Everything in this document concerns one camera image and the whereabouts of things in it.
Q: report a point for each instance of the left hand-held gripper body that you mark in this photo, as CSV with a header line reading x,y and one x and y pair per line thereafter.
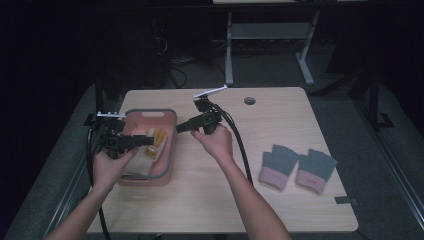
x,y
113,141

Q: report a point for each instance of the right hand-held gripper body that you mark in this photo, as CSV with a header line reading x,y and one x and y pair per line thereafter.
x,y
210,118

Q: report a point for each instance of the beige glove with bear face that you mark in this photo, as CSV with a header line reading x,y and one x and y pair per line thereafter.
x,y
143,163

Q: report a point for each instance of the pink basin with grey rim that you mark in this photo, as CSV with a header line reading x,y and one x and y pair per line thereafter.
x,y
166,166

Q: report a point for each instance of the grey and pink fingerless glove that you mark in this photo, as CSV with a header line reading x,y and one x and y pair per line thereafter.
x,y
278,160

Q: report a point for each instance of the grey pink fingerless glove with label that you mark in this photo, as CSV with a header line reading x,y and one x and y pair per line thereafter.
x,y
316,166

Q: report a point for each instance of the person's right hand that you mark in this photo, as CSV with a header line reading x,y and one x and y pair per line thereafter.
x,y
216,145

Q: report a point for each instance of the person's left hand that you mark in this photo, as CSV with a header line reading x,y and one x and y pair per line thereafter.
x,y
106,171

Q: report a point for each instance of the black metal stand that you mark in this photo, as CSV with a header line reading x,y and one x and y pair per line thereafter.
x,y
99,96
374,100

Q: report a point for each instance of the black tape strip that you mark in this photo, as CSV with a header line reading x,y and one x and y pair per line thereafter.
x,y
345,200

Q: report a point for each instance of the grey metal rail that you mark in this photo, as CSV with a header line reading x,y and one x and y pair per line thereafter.
x,y
396,173
66,196

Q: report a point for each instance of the grey metal desk frame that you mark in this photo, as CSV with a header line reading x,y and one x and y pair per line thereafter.
x,y
266,30

